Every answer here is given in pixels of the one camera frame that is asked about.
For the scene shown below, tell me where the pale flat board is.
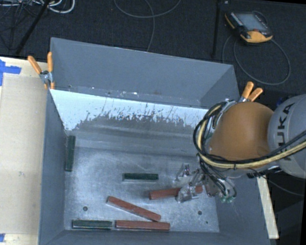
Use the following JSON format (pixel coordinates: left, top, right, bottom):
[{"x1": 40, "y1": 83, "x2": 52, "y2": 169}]
[{"x1": 0, "y1": 72, "x2": 56, "y2": 240}]

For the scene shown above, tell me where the dark green flat block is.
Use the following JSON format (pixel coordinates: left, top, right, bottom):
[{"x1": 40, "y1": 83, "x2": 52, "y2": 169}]
[
  {"x1": 71, "y1": 216, "x2": 114, "y2": 234},
  {"x1": 121, "y1": 169, "x2": 160, "y2": 186},
  {"x1": 64, "y1": 134, "x2": 77, "y2": 173}
]

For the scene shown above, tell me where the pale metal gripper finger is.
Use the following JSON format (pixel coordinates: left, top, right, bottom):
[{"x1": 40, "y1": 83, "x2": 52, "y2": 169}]
[
  {"x1": 176, "y1": 182, "x2": 204, "y2": 207},
  {"x1": 174, "y1": 161, "x2": 202, "y2": 186}
]

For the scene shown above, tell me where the red-brown flat block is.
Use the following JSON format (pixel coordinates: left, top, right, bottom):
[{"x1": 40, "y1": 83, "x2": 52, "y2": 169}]
[
  {"x1": 148, "y1": 180, "x2": 204, "y2": 206},
  {"x1": 114, "y1": 216, "x2": 172, "y2": 235},
  {"x1": 104, "y1": 195, "x2": 164, "y2": 223}
]

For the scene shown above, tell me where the grey metal bin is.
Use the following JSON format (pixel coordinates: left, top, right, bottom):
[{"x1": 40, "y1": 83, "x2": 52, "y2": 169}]
[{"x1": 28, "y1": 37, "x2": 291, "y2": 245}]

